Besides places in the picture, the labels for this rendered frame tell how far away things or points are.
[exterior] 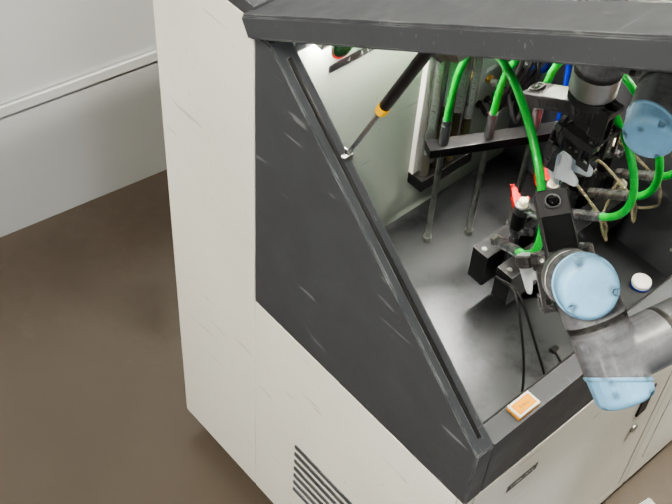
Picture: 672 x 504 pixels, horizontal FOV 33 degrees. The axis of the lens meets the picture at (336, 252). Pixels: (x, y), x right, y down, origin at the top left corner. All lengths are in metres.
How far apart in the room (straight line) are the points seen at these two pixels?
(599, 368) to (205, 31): 0.88
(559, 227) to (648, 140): 0.17
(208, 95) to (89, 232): 1.52
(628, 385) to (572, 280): 0.15
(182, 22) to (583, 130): 0.68
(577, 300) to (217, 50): 0.81
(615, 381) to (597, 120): 0.54
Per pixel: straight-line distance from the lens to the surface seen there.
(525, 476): 2.21
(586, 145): 1.83
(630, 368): 1.41
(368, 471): 2.27
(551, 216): 1.56
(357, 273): 1.88
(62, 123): 3.31
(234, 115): 1.96
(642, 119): 1.60
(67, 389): 3.14
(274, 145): 1.89
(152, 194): 3.55
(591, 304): 1.37
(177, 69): 2.07
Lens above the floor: 2.57
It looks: 49 degrees down
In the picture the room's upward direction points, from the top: 5 degrees clockwise
